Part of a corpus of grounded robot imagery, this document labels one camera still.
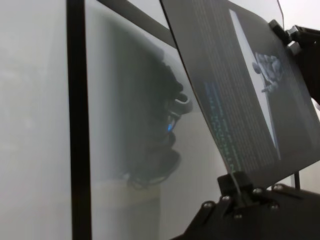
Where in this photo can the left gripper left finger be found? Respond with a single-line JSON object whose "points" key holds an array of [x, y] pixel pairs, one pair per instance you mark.
{"points": [[227, 186]]}

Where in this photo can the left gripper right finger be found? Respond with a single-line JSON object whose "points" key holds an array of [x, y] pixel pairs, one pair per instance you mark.
{"points": [[245, 186]]}

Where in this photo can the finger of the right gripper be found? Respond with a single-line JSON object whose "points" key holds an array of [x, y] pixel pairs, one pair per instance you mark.
{"points": [[282, 35]]}

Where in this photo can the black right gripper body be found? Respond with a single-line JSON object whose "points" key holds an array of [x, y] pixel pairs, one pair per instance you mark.
{"points": [[308, 65]]}

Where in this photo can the black company introduction poster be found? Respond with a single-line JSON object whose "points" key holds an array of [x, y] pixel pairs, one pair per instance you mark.
{"points": [[237, 87]]}

